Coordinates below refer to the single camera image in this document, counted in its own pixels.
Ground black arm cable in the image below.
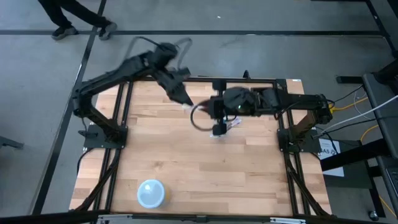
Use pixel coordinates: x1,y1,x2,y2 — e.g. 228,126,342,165
190,105,219,133
124,36,194,71

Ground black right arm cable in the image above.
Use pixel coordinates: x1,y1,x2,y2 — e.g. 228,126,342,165
190,105,219,133

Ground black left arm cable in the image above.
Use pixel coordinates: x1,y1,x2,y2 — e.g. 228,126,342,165
124,36,194,71

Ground silver aluminium bracket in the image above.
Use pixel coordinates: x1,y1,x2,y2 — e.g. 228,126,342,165
269,217,307,224
96,213,133,224

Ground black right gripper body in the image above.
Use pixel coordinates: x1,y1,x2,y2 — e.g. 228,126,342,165
208,79,229,137

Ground white printed paper sheet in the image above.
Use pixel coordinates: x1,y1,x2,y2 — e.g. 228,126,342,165
318,138,346,178

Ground person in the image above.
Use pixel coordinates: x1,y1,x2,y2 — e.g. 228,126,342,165
37,0,119,42

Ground black furniture foot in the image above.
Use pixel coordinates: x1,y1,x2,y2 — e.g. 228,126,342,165
0,136,24,151

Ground black standing desk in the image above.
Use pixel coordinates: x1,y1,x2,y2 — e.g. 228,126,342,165
320,73,398,218

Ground yellow cable with plug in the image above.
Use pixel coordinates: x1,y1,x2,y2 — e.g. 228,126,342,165
328,96,369,114

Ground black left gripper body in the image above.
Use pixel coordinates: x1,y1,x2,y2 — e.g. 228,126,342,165
155,66,192,91

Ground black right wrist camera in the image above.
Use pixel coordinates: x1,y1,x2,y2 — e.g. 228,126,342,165
223,86,256,116

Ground white cable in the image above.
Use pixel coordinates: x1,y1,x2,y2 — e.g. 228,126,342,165
323,94,398,133

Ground black metal beam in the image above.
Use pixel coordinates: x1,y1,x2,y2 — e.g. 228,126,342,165
310,0,398,58

